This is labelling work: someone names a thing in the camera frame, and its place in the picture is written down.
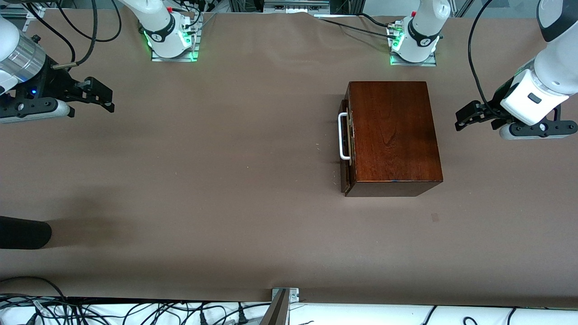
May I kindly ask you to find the dark brown wooden cabinet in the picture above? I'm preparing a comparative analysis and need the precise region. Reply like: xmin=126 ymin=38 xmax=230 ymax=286
xmin=340 ymin=81 xmax=443 ymax=198

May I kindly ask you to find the brown table cover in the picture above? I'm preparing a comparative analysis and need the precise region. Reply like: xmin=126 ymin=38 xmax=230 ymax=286
xmin=0 ymin=8 xmax=578 ymax=310

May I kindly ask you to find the black foam cylinder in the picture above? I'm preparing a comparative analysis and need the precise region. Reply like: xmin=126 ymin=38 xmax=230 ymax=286
xmin=0 ymin=216 xmax=52 ymax=250

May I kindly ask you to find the grey electronics box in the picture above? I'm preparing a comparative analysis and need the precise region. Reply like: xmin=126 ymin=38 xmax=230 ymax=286
xmin=263 ymin=0 xmax=331 ymax=13

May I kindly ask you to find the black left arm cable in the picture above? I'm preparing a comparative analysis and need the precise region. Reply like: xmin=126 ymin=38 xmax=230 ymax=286
xmin=468 ymin=0 xmax=495 ymax=109

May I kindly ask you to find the aluminium frame rail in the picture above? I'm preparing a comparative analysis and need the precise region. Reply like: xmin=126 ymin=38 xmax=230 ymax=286
xmin=0 ymin=8 xmax=46 ymax=21

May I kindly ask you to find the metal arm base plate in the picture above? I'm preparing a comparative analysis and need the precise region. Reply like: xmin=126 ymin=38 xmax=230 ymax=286
xmin=390 ymin=51 xmax=438 ymax=67
xmin=151 ymin=45 xmax=200 ymax=63

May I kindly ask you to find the black cable across table edge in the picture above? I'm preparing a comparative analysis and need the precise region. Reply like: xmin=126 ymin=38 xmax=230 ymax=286
xmin=357 ymin=13 xmax=394 ymax=28
xmin=316 ymin=17 xmax=400 ymax=40

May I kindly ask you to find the black arched cable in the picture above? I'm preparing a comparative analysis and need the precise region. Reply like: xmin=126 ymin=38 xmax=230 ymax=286
xmin=0 ymin=276 xmax=68 ymax=302

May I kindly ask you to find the small metal bracket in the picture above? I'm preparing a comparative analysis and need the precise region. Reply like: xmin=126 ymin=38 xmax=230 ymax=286
xmin=271 ymin=288 xmax=299 ymax=303

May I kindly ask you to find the grey slanted post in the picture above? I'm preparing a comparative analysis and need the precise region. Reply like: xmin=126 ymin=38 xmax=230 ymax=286
xmin=260 ymin=289 xmax=289 ymax=325

